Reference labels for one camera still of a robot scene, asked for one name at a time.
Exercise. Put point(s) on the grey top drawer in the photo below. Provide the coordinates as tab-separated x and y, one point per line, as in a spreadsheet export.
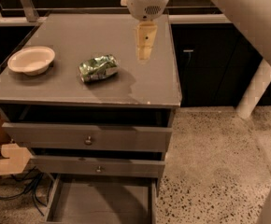
94	128

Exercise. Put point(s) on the crushed green can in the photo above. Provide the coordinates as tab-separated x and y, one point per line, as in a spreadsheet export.
98	68

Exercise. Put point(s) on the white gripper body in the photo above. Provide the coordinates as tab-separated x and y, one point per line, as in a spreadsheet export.
143	6

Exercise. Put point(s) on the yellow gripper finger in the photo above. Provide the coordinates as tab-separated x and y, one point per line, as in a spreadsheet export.
145	36

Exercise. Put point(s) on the dark low cabinet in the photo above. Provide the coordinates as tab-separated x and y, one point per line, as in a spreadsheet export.
215	63

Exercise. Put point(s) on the grey drawer cabinet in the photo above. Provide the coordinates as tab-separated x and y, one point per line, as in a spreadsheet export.
153	84

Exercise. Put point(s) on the white angled post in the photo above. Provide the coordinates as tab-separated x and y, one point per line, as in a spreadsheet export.
255	90

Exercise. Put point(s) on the metal railing frame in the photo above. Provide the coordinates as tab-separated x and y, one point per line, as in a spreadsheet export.
86	12

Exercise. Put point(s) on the grey bottom drawer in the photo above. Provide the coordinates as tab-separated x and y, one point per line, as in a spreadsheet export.
85	199

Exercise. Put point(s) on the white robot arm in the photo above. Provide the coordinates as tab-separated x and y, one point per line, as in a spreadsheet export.
218	167

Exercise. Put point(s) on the grey middle drawer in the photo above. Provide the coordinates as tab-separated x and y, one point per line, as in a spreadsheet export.
98	162

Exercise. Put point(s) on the grey drawer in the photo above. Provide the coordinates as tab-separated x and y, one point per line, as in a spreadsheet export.
94	128
98	162
85	199

